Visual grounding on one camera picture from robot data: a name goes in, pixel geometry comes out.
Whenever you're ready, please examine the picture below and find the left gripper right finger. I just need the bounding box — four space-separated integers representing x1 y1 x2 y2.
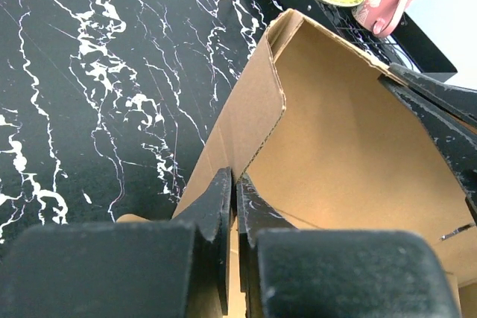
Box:
236 174 294 317

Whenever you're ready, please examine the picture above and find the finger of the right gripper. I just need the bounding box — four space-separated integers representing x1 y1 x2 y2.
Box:
388 63 476 128

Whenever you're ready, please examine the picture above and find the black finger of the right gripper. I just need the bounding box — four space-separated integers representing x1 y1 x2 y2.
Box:
379 75 476 219

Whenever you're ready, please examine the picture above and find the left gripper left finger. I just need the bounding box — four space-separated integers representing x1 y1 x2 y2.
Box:
173 168 233 317

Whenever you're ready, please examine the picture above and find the brown cardboard box sheet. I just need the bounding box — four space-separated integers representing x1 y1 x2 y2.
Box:
125 10 476 317

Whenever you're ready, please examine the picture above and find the black marble table mat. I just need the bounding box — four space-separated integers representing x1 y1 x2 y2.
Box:
1 0 282 255

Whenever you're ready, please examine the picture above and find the black wire dish rack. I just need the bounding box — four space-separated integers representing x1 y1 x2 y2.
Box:
278 0 458 82

